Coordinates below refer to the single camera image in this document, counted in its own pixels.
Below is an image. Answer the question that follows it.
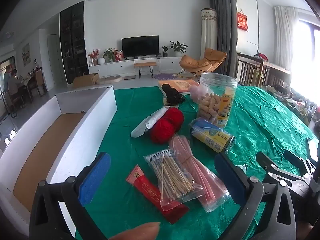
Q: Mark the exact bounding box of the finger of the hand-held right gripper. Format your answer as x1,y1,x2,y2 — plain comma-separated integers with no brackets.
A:
283,149,316,174
255,151,312,183

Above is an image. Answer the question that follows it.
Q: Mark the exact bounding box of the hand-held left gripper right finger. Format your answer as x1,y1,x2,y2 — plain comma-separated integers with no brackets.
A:
214,152,297,240

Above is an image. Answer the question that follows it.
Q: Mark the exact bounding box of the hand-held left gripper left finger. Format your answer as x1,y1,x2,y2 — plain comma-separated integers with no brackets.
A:
29,152,112,240

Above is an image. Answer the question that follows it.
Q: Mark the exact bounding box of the white storage box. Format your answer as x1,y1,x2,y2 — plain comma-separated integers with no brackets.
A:
0,86,118,233

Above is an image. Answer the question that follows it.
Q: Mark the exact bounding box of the red packet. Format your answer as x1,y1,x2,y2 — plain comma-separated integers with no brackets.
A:
125,164,189,224

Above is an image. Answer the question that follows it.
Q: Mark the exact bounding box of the bag of cotton swabs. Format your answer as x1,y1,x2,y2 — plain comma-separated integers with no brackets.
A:
144,148,205,212

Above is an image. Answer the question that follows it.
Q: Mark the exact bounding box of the white plastic packet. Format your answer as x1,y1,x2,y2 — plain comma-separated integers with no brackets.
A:
130,108,168,138

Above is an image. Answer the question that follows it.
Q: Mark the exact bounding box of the red yarn ball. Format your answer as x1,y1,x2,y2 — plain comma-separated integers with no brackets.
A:
149,107,185,144

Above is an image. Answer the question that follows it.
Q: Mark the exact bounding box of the person's left hand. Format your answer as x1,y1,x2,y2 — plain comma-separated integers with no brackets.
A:
110,222,161,240

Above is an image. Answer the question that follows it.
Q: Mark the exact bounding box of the pink plastic bag bundle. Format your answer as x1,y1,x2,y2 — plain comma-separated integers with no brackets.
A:
169,135,231,213

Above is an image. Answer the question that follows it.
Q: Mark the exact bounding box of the blue yellow bag roll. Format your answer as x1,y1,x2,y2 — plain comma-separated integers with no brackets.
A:
189,117,236,153

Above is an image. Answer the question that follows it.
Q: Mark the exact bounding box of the green tablecloth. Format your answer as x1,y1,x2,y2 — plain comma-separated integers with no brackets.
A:
75,85,319,240

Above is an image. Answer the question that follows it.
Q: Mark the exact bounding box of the clear plastic snack jar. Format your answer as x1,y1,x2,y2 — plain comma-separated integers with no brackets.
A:
197,72,238,128

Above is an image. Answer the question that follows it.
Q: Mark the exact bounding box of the wooden railed crib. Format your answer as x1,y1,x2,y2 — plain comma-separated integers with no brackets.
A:
236,52,292,88

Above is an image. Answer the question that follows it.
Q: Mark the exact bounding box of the round beige floor cushion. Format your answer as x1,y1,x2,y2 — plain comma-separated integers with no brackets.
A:
96,76,122,85

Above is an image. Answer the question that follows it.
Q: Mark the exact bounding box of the cardboard box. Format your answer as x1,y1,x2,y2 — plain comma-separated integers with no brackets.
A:
72,73,100,88

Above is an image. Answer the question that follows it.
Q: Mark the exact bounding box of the small white carton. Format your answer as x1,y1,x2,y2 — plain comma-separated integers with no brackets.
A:
162,96,180,109

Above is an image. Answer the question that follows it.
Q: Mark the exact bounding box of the black mesh net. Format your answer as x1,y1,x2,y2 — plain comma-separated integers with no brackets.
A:
161,84,186,105

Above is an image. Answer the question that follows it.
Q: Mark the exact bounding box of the orange book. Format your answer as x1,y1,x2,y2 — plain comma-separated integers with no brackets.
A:
157,79,200,95

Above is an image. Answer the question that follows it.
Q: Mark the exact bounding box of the dark dining chair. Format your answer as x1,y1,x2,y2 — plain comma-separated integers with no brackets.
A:
34,70,48,97

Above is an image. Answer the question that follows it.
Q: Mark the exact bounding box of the white tv cabinet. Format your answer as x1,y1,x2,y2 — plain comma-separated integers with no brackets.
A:
88,56,188,78

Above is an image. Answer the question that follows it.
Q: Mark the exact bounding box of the orange lounge chair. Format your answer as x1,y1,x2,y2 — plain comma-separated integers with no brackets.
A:
178,48,228,78

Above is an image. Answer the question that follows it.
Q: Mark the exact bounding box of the purple round floor mat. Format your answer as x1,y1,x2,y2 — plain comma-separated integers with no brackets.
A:
153,73,178,80

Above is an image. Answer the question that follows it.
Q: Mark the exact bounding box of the white sheer curtain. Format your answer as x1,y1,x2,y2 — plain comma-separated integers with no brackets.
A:
274,6,300,68

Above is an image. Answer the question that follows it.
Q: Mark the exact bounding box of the red flower bouquet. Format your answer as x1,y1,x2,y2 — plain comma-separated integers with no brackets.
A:
88,49,101,66

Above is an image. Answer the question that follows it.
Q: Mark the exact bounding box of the wooden bench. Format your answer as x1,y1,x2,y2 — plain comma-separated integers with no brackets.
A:
134,61,157,78

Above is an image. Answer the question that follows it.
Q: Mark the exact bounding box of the bushy green potted plant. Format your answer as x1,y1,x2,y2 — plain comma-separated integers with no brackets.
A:
102,48,117,63

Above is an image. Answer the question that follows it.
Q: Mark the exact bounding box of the dark glass display cabinet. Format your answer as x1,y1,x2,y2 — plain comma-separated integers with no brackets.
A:
59,1,88,84

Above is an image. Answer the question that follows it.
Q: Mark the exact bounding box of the black television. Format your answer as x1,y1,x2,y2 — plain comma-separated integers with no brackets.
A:
121,35,159,58

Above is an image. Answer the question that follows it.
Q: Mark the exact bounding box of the large potted plant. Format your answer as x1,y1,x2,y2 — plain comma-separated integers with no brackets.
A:
169,41,188,57

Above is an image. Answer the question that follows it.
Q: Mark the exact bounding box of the covered standing air conditioner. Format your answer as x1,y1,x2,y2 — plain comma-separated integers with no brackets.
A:
201,8,217,58

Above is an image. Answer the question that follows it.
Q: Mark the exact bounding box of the grey curtain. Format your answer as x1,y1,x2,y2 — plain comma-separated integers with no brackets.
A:
209,0,238,80

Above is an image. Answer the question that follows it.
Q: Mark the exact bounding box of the framed wall painting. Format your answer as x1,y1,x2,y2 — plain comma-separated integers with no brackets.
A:
22,42,31,67

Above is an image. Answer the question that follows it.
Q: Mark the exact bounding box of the red wall hanging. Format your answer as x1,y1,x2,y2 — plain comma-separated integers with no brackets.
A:
237,11,248,32

